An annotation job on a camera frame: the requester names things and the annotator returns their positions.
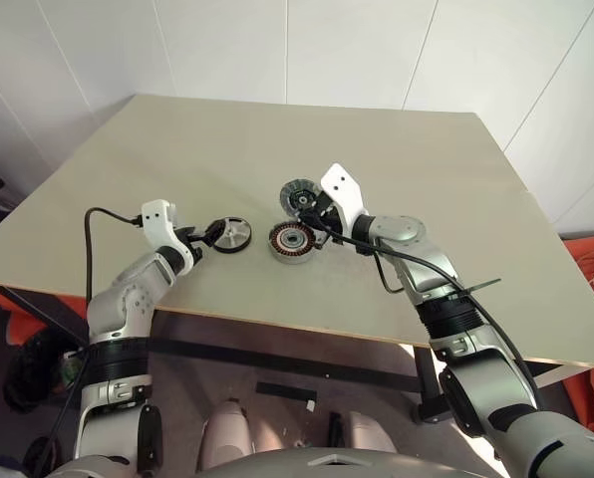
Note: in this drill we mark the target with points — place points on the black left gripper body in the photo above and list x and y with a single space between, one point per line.
193 235

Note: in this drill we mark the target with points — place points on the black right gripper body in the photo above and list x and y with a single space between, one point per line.
329 224

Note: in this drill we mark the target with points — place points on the spoked silver rotor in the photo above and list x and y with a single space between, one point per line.
237 234

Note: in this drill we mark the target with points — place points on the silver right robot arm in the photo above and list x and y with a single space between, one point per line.
476 378

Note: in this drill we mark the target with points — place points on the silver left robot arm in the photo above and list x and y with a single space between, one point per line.
122 304

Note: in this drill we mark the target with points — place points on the black table crossbar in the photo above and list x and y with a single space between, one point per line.
277 363

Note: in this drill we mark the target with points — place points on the black tape strip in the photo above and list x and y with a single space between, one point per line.
284 392

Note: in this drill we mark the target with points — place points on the black zip tie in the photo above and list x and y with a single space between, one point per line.
484 286

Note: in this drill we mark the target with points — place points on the black table leg with clamp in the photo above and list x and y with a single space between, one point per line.
429 388

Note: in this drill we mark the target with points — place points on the pale pink rounded shell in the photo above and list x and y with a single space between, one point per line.
369 433
227 428

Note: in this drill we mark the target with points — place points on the black bag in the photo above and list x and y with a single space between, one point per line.
33 368

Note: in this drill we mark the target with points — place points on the silver robot torso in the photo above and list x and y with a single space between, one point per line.
287 465

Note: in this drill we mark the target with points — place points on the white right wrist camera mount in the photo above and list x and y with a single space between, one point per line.
344 191

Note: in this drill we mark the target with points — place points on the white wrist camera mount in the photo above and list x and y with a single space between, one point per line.
344 191
157 219

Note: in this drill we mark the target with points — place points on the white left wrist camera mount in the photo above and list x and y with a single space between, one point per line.
157 219

